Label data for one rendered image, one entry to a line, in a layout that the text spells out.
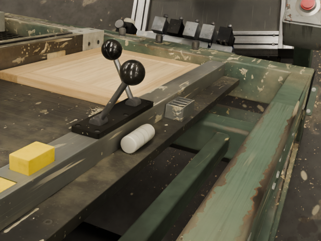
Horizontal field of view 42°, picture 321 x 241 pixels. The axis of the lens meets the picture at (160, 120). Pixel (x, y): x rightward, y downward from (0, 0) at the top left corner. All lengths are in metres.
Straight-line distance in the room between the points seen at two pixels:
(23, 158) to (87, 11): 2.20
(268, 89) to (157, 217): 0.73
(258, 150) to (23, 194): 0.33
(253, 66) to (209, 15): 0.93
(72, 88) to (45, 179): 0.43
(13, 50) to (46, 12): 1.75
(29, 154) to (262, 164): 0.31
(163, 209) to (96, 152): 0.13
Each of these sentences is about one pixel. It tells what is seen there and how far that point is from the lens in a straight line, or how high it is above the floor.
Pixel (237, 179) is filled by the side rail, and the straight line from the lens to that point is 0.53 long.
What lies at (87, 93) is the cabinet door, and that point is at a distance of 0.91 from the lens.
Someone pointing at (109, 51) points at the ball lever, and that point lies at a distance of 0.74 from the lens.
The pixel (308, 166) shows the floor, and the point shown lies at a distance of 2.10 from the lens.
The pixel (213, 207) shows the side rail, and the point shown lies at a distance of 0.46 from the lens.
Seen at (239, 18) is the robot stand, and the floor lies 0.21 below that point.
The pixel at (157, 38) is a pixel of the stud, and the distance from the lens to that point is 1.40.
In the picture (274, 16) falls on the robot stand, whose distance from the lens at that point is 2.10.
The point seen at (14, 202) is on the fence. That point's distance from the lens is 0.50.
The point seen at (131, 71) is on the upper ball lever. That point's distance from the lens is 0.59.
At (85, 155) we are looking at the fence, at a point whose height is 1.55.
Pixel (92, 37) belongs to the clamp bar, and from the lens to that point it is 1.37.
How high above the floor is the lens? 2.07
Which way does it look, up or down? 68 degrees down
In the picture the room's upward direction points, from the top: 50 degrees counter-clockwise
